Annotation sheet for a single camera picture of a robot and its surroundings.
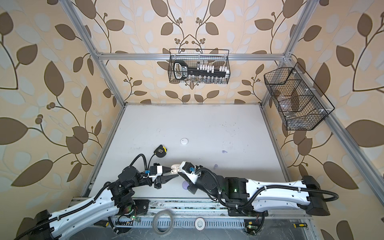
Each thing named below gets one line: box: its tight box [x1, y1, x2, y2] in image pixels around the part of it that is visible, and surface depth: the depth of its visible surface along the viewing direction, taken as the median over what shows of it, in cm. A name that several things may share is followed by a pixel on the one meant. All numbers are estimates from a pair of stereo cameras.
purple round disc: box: [182, 180, 190, 190], surface depth 82 cm
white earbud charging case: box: [180, 137, 189, 145], surface depth 101 cm
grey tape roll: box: [152, 209, 175, 236], surface depth 70 cm
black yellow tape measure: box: [153, 144, 168, 158], surface depth 94 cm
